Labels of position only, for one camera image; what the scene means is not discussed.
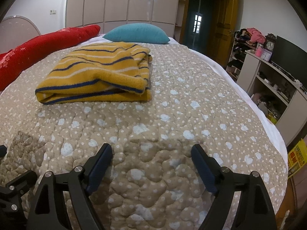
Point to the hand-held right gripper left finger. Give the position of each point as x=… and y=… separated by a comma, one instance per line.
x=93, y=184

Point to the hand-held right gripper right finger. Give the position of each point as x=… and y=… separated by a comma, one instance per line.
x=203, y=165

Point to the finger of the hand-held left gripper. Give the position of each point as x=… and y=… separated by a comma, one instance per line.
x=2, y=151
x=16, y=184

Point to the yellow striped sweater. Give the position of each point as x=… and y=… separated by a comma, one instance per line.
x=96, y=71

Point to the pink clothes pile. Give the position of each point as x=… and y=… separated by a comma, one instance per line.
x=256, y=35

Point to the beige dotted quilted blanket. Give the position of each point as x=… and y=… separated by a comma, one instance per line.
x=168, y=100

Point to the yellow-green container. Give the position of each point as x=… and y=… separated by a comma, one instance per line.
x=273, y=119

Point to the yellow printed box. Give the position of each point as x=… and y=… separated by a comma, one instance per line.
x=298, y=158

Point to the white shelf unit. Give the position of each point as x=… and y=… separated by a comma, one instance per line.
x=249, y=71

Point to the red patterned pillow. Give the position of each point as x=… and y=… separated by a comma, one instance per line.
x=36, y=50

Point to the cluttered shoe rack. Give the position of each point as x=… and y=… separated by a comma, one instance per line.
x=237, y=57

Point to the pale rounded headboard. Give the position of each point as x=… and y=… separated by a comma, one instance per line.
x=16, y=26

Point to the pink bottle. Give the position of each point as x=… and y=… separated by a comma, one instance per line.
x=259, y=51

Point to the dark table clock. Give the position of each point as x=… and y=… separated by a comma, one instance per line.
x=270, y=45

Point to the wooden door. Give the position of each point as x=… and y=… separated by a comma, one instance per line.
x=223, y=28

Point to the black television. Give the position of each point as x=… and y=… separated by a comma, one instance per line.
x=290, y=57

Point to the small bright window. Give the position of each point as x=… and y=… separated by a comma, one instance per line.
x=197, y=24

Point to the teal pillow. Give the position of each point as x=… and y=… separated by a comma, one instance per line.
x=136, y=34

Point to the glossy beige wardrobe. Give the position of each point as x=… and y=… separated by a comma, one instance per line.
x=120, y=2

